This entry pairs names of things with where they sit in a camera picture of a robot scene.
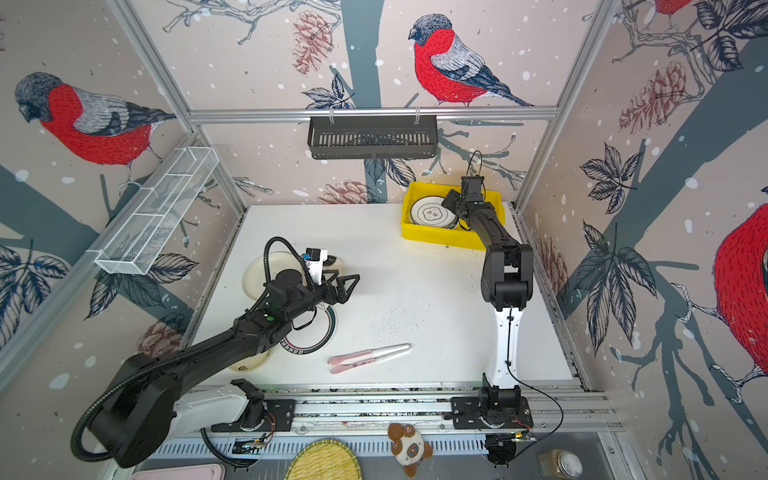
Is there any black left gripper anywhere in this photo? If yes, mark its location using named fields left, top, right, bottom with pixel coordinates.
left=285, top=267, right=359, bottom=322

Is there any cream plate black green patch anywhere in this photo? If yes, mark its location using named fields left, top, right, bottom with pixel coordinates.
left=323, top=255, right=346, bottom=276

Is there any yellow plastic bin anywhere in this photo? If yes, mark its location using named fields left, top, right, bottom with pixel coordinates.
left=401, top=182, right=519, bottom=251

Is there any plate green rim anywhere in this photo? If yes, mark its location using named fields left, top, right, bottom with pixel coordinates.
left=280, top=305, right=337, bottom=355

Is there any cream bear print plate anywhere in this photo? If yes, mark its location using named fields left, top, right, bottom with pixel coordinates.
left=242, top=251, right=302, bottom=301

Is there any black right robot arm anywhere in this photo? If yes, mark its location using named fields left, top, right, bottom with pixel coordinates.
left=442, top=190, right=534, bottom=430

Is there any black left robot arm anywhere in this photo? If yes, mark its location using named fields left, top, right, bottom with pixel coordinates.
left=69, top=236, right=360, bottom=467

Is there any pink white utensil upper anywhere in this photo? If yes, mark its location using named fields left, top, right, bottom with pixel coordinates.
left=328, top=343, right=411, bottom=366

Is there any woven yellow green mat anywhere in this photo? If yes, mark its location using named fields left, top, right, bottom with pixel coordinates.
left=284, top=439, right=363, bottom=480

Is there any plush toy brown white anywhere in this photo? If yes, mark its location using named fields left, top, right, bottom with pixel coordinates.
left=387, top=423, right=434, bottom=478

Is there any pink tray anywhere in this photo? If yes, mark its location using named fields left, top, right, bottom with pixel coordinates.
left=130, top=464, right=226, bottom=480

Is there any jar with white lid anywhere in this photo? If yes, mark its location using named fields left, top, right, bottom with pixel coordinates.
left=537, top=449, right=584, bottom=480

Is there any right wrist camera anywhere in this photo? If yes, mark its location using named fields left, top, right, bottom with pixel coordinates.
left=461, top=175, right=485, bottom=204

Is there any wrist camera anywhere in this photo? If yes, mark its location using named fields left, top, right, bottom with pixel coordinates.
left=302, top=248, right=328, bottom=285
left=461, top=175, right=485, bottom=204

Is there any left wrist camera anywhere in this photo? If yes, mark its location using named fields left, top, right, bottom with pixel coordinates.
left=302, top=248, right=328, bottom=285

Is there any black hanging wire basket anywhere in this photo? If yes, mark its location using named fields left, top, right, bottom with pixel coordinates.
left=307, top=116, right=438, bottom=160

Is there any white wire mesh basket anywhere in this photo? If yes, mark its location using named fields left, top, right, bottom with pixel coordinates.
left=95, top=146, right=219, bottom=275

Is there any aluminium frame top bar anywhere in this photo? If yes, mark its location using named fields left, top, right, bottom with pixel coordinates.
left=187, top=106, right=560, bottom=125

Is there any aluminium rail base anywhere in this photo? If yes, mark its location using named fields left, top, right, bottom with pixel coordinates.
left=119, top=380, right=625, bottom=460

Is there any aluminium frame post right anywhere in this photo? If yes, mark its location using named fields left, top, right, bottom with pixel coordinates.
left=515, top=0, right=619, bottom=212

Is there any aluminium frame post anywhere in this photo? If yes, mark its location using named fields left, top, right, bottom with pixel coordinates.
left=515, top=0, right=619, bottom=212
left=106, top=0, right=248, bottom=216

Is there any aluminium frame post left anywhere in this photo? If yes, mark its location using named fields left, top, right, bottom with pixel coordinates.
left=106, top=0, right=248, bottom=216

